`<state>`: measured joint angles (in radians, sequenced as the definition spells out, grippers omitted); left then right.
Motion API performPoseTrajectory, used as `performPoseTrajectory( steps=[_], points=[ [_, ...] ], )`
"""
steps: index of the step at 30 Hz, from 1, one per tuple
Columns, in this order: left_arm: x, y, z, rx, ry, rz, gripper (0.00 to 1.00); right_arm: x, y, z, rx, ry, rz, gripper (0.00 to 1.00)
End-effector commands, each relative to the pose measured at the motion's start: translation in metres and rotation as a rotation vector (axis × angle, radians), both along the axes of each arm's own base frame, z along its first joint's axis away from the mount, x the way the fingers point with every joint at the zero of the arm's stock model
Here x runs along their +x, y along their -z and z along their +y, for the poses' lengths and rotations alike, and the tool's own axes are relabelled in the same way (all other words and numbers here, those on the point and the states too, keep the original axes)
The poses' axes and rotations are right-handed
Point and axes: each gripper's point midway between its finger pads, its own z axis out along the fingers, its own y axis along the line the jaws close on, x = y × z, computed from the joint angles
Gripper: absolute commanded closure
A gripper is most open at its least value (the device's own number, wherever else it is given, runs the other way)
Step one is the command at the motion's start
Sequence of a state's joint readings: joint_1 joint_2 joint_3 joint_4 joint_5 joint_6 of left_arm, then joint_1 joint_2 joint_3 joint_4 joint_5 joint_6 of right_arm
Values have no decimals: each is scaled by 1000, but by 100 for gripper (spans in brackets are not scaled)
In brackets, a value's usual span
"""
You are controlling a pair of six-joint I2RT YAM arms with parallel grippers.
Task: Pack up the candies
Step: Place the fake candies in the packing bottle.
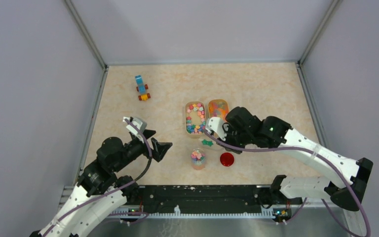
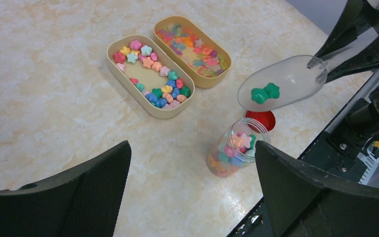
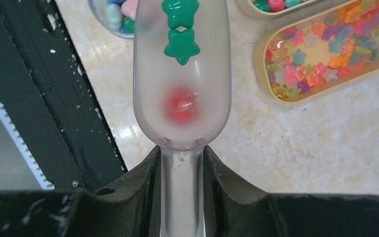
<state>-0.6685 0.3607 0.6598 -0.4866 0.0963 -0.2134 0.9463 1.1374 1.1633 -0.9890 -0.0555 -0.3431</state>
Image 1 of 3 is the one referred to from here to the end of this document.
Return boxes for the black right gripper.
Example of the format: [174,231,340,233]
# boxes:
[216,123,253,154]

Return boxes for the beige tray translucent candies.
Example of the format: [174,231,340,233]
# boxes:
[208,99,229,120]

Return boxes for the clear plastic scoop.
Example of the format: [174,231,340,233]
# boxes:
[198,135,224,151]

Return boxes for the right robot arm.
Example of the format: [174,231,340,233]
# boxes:
[212,107,374,211]

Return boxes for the clear plastic jar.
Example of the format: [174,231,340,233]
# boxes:
[190,148,206,170]

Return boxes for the green star candy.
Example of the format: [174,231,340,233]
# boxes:
[201,139,214,147]

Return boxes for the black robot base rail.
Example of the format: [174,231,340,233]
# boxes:
[127,185,303,214]

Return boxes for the beige tray opaque candies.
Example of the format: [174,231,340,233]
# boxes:
[184,101,208,138]

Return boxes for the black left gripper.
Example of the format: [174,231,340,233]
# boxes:
[113,129,173,172]

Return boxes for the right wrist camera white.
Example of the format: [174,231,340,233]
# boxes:
[205,117,228,141]

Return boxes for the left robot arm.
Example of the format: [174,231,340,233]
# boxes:
[31,129,173,237]

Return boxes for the blue toy car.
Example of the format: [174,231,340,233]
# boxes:
[135,75,151,101]

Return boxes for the red jar lid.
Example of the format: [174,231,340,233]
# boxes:
[220,153,235,167]

